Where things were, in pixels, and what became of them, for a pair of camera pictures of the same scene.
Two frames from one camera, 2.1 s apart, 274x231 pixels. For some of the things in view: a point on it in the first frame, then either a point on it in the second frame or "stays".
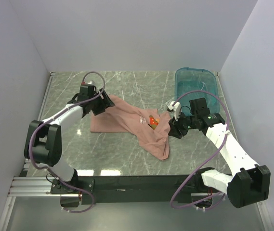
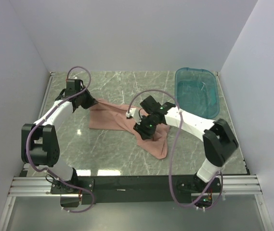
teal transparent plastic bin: x=191 y=83 stays
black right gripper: x=175 y=126 → x=145 y=133
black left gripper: x=105 y=103 → x=91 y=101
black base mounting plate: x=117 y=189 stays
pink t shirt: x=151 y=127 stays
